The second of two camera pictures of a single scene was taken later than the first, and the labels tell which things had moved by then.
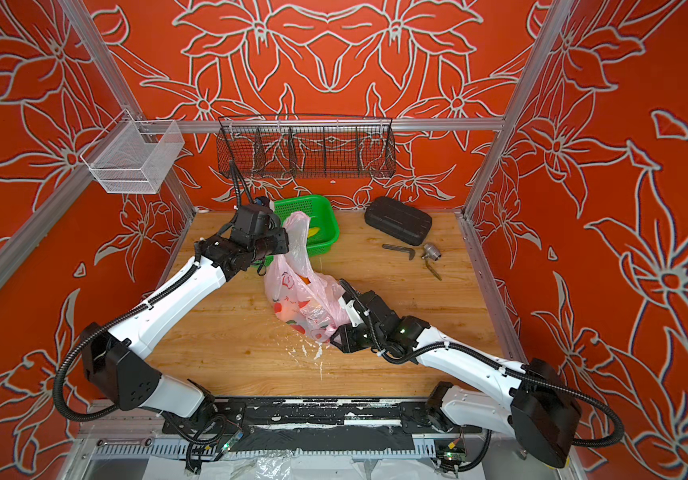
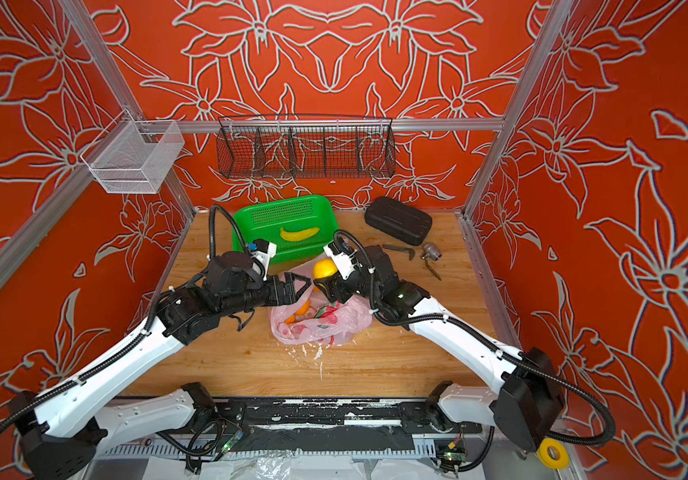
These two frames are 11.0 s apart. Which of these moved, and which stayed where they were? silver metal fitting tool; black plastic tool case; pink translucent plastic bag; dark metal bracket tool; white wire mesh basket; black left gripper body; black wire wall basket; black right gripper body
Moved: black right gripper body; pink translucent plastic bag; black left gripper body
Stayed: white wire mesh basket; silver metal fitting tool; black wire wall basket; black plastic tool case; dark metal bracket tool
